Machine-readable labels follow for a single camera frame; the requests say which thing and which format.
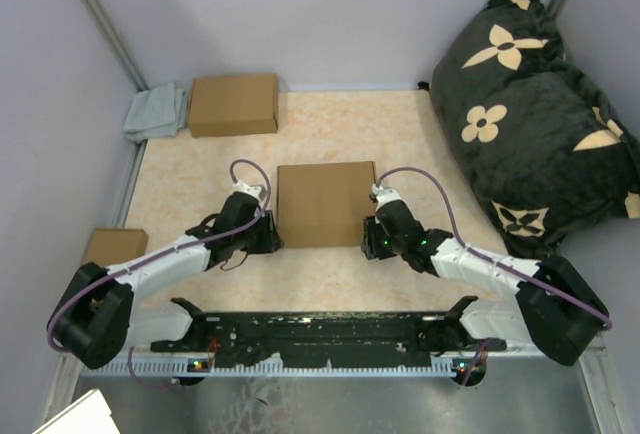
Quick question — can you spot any white board corner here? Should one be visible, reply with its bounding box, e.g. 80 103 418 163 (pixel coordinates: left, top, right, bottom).
34 389 120 434

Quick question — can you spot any brown cardboard box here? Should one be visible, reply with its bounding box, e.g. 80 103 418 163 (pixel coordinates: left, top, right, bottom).
276 161 376 249
187 73 279 138

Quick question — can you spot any aluminium frame rail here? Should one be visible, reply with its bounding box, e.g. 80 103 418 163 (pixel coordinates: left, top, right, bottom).
45 312 630 433

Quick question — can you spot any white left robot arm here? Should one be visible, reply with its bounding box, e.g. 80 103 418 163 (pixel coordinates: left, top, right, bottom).
47 186 281 369

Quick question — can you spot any black floral pillow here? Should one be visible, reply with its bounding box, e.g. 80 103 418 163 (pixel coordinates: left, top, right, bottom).
428 0 639 258

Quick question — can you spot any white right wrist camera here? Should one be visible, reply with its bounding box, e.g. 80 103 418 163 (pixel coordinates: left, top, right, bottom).
369 184 402 209

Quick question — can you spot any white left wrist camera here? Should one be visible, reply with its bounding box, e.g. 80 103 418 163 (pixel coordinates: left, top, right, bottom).
234 180 268 203

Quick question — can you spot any folded brown cardboard box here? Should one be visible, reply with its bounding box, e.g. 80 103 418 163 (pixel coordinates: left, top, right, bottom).
187 73 279 138

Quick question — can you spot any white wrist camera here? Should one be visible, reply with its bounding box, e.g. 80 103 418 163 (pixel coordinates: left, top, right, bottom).
234 180 268 203
369 184 402 209

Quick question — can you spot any grey folded cloth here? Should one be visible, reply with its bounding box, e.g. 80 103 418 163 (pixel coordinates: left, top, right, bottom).
123 82 188 143

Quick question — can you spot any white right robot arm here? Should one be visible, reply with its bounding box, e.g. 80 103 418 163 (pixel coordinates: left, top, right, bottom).
362 200 612 366

